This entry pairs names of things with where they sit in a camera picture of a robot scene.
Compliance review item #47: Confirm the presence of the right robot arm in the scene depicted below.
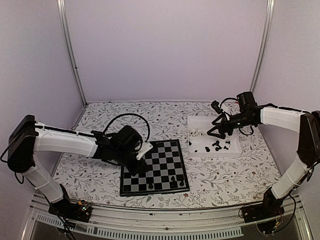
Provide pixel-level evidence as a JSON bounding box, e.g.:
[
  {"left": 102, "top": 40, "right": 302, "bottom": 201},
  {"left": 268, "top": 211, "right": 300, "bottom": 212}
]
[{"left": 207, "top": 91, "right": 320, "bottom": 218}]

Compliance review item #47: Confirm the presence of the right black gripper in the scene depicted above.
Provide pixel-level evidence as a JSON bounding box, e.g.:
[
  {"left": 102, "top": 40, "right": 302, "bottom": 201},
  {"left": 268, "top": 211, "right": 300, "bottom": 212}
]
[{"left": 207, "top": 112, "right": 254, "bottom": 140}]

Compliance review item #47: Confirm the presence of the black white chessboard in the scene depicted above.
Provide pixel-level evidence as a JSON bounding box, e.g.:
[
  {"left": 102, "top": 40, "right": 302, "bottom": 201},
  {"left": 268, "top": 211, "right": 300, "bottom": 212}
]
[{"left": 119, "top": 139, "right": 190, "bottom": 197}]

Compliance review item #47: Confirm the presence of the right aluminium frame post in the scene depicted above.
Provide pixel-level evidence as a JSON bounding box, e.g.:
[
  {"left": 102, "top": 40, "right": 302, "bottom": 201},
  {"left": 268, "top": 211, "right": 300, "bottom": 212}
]
[{"left": 249, "top": 0, "right": 275, "bottom": 94}]

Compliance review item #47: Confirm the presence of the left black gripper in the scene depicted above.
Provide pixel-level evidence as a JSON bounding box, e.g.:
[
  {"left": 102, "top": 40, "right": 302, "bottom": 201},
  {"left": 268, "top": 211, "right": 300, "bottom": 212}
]
[{"left": 114, "top": 147, "right": 149, "bottom": 178}]

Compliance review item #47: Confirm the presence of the aluminium frame post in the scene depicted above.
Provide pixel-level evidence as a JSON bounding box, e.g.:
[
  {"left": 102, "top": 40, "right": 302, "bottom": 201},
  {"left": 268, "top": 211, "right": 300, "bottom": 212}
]
[
  {"left": 56, "top": 0, "right": 88, "bottom": 107},
  {"left": 249, "top": 0, "right": 275, "bottom": 94}
]

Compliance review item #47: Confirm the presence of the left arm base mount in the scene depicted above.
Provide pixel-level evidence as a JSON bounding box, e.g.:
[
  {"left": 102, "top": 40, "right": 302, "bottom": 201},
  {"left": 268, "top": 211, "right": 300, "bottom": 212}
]
[{"left": 48, "top": 183, "right": 92, "bottom": 223}]

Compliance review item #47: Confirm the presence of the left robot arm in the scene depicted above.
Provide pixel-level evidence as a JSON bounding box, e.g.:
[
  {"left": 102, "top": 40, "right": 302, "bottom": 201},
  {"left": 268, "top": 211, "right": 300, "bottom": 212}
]
[{"left": 0, "top": 115, "right": 153, "bottom": 217}]

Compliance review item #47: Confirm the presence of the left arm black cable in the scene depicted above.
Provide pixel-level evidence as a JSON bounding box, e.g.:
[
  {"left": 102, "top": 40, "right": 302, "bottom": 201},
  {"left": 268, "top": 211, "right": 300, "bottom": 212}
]
[{"left": 103, "top": 113, "right": 151, "bottom": 146}]

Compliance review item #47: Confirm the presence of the left aluminium frame post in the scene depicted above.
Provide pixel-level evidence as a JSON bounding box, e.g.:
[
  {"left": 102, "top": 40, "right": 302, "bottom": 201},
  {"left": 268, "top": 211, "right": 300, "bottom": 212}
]
[{"left": 56, "top": 0, "right": 88, "bottom": 107}]

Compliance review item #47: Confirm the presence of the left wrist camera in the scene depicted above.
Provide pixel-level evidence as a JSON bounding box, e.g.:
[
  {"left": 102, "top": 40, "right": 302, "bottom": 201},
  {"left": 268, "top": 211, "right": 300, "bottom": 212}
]
[{"left": 136, "top": 142, "right": 153, "bottom": 161}]

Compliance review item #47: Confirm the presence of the white plastic tray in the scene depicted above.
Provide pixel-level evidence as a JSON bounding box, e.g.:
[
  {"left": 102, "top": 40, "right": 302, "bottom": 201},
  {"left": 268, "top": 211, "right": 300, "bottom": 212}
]
[{"left": 186, "top": 115, "right": 243, "bottom": 158}]

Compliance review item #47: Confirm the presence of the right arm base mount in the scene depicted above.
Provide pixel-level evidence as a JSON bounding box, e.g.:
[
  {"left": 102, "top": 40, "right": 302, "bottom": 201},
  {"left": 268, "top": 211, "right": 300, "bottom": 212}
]
[{"left": 238, "top": 199, "right": 285, "bottom": 235}]

